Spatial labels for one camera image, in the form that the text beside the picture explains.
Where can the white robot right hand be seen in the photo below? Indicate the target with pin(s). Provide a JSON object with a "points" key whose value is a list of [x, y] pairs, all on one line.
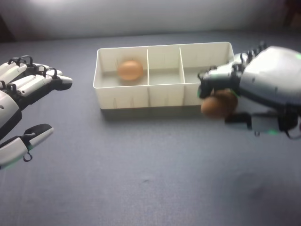
{"points": [[263, 75]]}

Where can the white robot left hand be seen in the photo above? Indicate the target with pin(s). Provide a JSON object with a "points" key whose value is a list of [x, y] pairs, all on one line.
{"points": [[9, 106]]}

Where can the brown egg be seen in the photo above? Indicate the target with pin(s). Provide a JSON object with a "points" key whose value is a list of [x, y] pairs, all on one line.
{"points": [[130, 70], [216, 106]]}

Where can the white three-compartment tray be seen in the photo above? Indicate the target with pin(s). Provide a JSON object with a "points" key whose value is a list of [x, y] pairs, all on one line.
{"points": [[164, 96]]}

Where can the grey table cloth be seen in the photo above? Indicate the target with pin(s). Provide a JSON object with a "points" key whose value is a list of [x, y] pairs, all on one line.
{"points": [[141, 176]]}

